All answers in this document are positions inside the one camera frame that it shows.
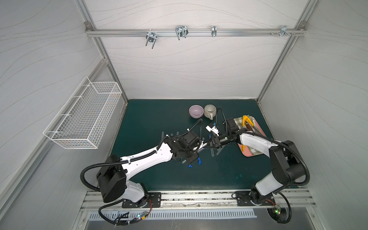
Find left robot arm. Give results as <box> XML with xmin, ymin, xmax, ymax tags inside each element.
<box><xmin>80</xmin><ymin>131</ymin><xmax>206</xmax><ymax>203</ymax></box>

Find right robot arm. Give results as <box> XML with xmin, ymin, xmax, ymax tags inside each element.
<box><xmin>206</xmin><ymin>119</ymin><xmax>311</xmax><ymax>205</ymax></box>

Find test tube ten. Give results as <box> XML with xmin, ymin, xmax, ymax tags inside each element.
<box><xmin>216</xmin><ymin>147</ymin><xmax>224</xmax><ymax>156</ymax></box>

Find green table mat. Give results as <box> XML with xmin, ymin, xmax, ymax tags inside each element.
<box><xmin>112</xmin><ymin>100</ymin><xmax>272</xmax><ymax>190</ymax></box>

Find checked cloth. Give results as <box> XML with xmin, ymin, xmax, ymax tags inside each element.
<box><xmin>234</xmin><ymin>115</ymin><xmax>265</xmax><ymax>157</ymax></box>

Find grey ribbed mug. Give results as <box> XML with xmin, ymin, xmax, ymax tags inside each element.
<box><xmin>204</xmin><ymin>104</ymin><xmax>217</xmax><ymax>120</ymax></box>

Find pink tray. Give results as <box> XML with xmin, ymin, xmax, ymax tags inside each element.
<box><xmin>227</xmin><ymin>115</ymin><xmax>265</xmax><ymax>157</ymax></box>

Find yellow tongs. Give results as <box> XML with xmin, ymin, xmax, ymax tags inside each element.
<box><xmin>242</xmin><ymin>116</ymin><xmax>254</xmax><ymax>129</ymax></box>

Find purple bowl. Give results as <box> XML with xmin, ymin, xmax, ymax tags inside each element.
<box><xmin>189</xmin><ymin>105</ymin><xmax>204</xmax><ymax>119</ymax></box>

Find metal clamp three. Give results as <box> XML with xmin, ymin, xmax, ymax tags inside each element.
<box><xmin>211</xmin><ymin>25</ymin><xmax>217</xmax><ymax>37</ymax></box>

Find metal clamp two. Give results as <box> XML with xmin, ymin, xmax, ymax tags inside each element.
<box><xmin>175</xmin><ymin>25</ymin><xmax>188</xmax><ymax>40</ymax></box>

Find metal clamp one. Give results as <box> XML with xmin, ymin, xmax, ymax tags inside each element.
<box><xmin>145</xmin><ymin>32</ymin><xmax>157</xmax><ymax>49</ymax></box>

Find aluminium cross bar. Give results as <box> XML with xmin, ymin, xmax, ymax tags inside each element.
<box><xmin>86</xmin><ymin>27</ymin><xmax>307</xmax><ymax>37</ymax></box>

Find metal clamp four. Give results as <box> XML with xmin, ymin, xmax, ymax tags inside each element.
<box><xmin>270</xmin><ymin>26</ymin><xmax>296</xmax><ymax>37</ymax></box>

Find brown handled utensil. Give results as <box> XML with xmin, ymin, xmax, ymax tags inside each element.
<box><xmin>245</xmin><ymin>122</ymin><xmax>254</xmax><ymax>132</ymax></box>

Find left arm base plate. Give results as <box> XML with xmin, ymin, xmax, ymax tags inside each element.
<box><xmin>122</xmin><ymin>192</ymin><xmax>162</xmax><ymax>209</ymax></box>

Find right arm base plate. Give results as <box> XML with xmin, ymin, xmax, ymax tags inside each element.
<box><xmin>231</xmin><ymin>189</ymin><xmax>276</xmax><ymax>207</ymax></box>

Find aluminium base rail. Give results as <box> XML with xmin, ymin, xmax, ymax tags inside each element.
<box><xmin>80</xmin><ymin>188</ymin><xmax>316</xmax><ymax>212</ymax></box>

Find white wire basket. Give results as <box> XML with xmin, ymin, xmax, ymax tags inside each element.
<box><xmin>43</xmin><ymin>77</ymin><xmax>122</xmax><ymax>150</ymax></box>

